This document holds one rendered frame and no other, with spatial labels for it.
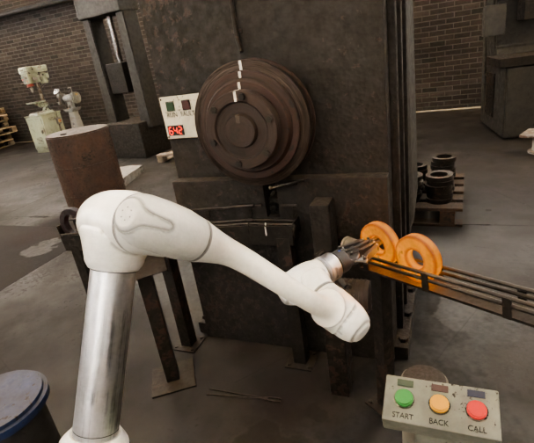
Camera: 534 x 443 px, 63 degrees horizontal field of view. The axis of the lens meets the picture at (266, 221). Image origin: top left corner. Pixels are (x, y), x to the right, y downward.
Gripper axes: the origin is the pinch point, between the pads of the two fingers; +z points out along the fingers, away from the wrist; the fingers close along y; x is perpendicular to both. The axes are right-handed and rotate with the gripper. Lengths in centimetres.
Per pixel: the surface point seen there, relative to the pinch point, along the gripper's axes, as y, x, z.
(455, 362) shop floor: 3, -76, 35
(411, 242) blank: 14.2, 4.1, -1.3
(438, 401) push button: 47, -11, -34
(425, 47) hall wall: -369, 0, 506
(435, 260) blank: 22.4, 0.6, -1.4
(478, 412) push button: 54, -12, -31
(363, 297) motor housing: -5.7, -23.4, -4.8
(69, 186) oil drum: -342, -28, -48
